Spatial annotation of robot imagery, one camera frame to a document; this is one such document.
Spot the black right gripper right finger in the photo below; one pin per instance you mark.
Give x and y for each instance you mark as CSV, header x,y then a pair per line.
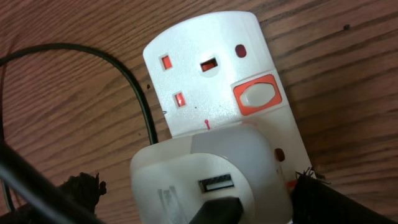
x,y
316,203

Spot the white charger plug adapter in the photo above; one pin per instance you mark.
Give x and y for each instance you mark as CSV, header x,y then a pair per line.
x,y
232,169

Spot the white power strip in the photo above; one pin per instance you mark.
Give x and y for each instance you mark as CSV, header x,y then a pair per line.
x,y
216,69

